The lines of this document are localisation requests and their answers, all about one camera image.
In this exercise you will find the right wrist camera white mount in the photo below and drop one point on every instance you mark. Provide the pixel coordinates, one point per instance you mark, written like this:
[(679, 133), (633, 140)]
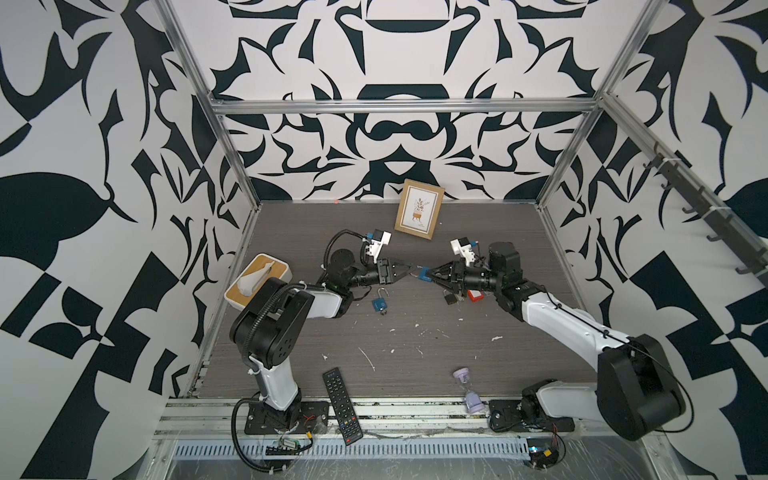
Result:
[(466, 249)]

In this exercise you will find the small black padlock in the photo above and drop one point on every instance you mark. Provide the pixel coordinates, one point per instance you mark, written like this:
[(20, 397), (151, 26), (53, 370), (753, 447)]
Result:
[(450, 298)]

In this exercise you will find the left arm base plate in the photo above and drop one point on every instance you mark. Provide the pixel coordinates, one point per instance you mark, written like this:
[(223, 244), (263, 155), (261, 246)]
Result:
[(300, 418)]

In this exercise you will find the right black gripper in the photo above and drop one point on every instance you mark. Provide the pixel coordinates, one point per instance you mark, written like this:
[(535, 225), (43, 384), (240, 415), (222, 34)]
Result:
[(458, 276)]

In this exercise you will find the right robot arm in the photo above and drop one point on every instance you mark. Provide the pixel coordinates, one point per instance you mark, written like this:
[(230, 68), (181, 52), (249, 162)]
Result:
[(635, 391)]

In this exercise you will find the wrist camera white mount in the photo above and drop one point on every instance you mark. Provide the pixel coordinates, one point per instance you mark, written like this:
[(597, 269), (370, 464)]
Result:
[(466, 249), (374, 242)]

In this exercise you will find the black remote control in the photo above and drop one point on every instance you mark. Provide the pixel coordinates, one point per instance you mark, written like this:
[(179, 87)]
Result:
[(344, 411)]

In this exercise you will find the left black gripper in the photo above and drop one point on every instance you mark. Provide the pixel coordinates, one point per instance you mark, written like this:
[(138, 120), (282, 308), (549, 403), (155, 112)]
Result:
[(386, 264)]

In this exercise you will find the wooden picture frame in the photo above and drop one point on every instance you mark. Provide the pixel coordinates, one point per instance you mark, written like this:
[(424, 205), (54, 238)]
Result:
[(419, 208)]

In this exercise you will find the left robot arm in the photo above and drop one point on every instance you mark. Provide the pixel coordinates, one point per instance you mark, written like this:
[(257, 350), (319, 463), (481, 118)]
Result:
[(267, 329)]

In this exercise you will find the tissue box wooden lid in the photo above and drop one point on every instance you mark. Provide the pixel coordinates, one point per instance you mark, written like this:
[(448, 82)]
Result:
[(253, 277)]

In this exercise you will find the purple hourglass timer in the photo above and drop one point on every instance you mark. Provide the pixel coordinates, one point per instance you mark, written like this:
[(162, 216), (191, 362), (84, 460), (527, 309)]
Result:
[(472, 401)]

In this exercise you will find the blue padlock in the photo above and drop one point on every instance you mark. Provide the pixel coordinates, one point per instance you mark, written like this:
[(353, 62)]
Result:
[(423, 274), (380, 303)]

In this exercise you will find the wall hook rack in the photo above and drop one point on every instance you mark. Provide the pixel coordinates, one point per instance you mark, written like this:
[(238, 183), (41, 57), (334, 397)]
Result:
[(701, 202)]

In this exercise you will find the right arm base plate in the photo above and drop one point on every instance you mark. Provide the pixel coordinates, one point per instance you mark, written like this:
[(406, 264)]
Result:
[(510, 416)]

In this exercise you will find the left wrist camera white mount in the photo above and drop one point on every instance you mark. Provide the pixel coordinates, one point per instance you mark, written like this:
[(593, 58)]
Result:
[(374, 242)]

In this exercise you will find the red padlock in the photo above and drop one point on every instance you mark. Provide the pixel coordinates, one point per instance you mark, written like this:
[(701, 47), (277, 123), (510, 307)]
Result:
[(475, 295)]

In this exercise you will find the white cable duct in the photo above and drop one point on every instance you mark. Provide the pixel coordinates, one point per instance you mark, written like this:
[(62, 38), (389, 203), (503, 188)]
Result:
[(513, 448)]

